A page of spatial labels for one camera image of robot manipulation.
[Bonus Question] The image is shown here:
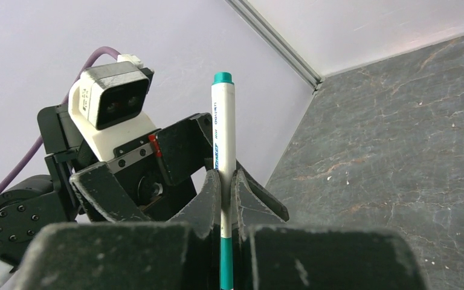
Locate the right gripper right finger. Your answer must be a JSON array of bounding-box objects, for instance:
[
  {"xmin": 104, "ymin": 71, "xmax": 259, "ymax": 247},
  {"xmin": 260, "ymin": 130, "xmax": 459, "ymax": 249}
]
[{"xmin": 231, "ymin": 169, "xmax": 427, "ymax": 289}]

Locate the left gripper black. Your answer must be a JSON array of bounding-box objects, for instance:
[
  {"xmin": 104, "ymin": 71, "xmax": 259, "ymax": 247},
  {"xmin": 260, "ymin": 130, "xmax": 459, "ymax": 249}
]
[{"xmin": 37, "ymin": 105, "xmax": 213, "ymax": 223}]

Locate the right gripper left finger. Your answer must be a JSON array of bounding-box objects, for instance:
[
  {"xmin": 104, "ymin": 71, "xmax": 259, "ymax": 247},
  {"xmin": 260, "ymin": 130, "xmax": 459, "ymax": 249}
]
[{"xmin": 14, "ymin": 170, "xmax": 221, "ymax": 290}]

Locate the teal capped white pen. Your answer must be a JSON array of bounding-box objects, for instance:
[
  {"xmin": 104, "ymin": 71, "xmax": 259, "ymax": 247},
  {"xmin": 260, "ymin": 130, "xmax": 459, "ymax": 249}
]
[{"xmin": 211, "ymin": 72, "xmax": 236, "ymax": 289}]

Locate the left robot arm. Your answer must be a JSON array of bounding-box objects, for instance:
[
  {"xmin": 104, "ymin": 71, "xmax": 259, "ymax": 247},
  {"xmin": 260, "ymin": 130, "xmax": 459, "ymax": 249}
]
[{"xmin": 0, "ymin": 105, "xmax": 219, "ymax": 289}]

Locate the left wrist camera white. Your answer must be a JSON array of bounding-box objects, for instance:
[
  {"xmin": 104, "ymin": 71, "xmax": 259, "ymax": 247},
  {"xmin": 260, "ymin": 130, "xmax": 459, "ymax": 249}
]
[{"xmin": 68, "ymin": 54, "xmax": 157, "ymax": 161}]

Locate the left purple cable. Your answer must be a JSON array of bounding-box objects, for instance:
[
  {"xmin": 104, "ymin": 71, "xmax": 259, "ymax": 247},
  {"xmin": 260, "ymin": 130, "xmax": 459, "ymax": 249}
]
[{"xmin": 0, "ymin": 46, "xmax": 121, "ymax": 215}]

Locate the aluminium frame rail left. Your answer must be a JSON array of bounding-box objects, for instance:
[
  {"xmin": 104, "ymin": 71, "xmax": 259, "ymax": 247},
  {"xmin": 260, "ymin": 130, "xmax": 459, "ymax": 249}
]
[{"xmin": 225, "ymin": 0, "xmax": 323, "ymax": 92}]

